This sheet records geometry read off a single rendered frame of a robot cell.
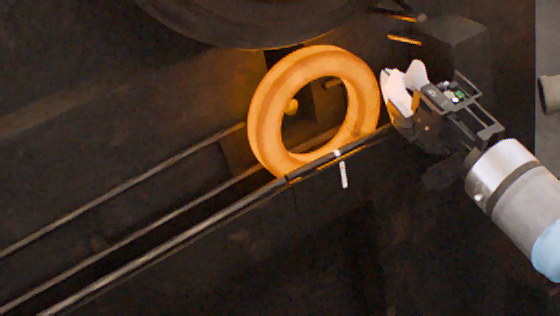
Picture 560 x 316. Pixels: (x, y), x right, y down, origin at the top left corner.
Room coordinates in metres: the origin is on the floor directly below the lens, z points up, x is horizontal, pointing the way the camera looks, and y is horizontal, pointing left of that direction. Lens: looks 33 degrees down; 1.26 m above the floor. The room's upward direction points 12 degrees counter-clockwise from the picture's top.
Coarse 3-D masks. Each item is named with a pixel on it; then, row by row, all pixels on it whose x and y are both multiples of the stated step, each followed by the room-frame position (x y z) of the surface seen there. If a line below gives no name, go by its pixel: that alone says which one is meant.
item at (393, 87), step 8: (384, 72) 0.92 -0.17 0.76; (392, 72) 0.87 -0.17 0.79; (384, 80) 0.90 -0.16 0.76; (392, 80) 0.87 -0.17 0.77; (400, 80) 0.85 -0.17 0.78; (384, 88) 0.88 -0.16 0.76; (392, 88) 0.87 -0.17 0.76; (400, 88) 0.85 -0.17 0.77; (384, 96) 0.88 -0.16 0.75; (392, 96) 0.87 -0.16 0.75; (400, 96) 0.86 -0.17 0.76; (408, 96) 0.84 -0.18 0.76; (400, 104) 0.85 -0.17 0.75; (408, 104) 0.84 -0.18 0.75; (408, 112) 0.84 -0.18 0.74
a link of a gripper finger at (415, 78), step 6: (414, 60) 0.88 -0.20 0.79; (414, 66) 0.88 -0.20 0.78; (420, 66) 0.87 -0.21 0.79; (390, 72) 0.92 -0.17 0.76; (408, 72) 0.89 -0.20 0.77; (414, 72) 0.88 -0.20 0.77; (420, 72) 0.87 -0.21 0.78; (408, 78) 0.89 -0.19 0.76; (414, 78) 0.88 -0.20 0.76; (420, 78) 0.87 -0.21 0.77; (426, 78) 0.87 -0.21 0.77; (408, 84) 0.89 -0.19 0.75; (414, 84) 0.88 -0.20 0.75; (420, 84) 0.87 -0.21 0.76; (408, 90) 0.88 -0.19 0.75; (414, 90) 0.88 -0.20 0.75
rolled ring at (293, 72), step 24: (312, 48) 0.87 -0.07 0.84; (336, 48) 0.87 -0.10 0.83; (288, 72) 0.83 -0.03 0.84; (312, 72) 0.84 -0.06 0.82; (336, 72) 0.85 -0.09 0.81; (360, 72) 0.87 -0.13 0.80; (264, 96) 0.82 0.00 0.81; (288, 96) 0.83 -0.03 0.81; (360, 96) 0.87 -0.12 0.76; (264, 120) 0.81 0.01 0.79; (360, 120) 0.86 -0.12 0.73; (264, 144) 0.81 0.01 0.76; (336, 144) 0.87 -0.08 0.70; (288, 168) 0.82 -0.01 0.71
